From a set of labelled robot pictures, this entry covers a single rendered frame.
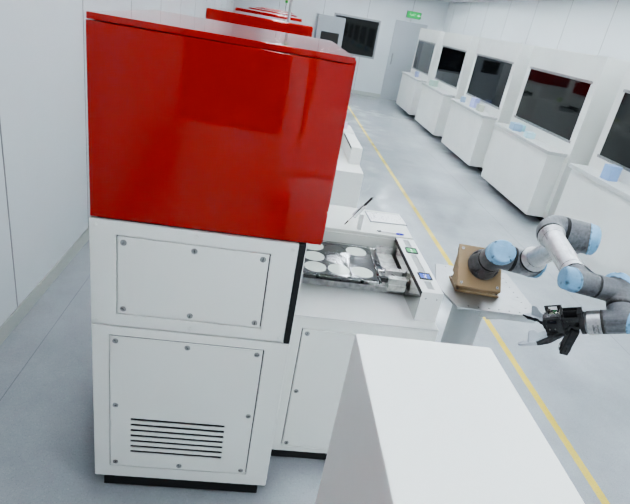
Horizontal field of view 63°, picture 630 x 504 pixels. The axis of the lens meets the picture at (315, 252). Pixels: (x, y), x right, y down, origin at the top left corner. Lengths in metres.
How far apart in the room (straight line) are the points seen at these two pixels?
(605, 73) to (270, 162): 5.52
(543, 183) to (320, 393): 5.08
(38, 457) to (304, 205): 1.66
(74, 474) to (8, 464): 0.28
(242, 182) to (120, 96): 0.42
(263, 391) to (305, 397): 0.34
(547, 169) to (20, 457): 5.98
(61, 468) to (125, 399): 0.58
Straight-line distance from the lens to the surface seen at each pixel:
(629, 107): 6.18
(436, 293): 2.17
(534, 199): 6.91
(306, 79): 1.55
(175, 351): 1.95
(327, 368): 2.22
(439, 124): 10.88
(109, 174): 1.69
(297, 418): 2.40
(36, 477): 2.59
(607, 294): 1.80
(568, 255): 1.86
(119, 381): 2.08
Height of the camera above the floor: 1.91
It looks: 25 degrees down
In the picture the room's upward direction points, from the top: 10 degrees clockwise
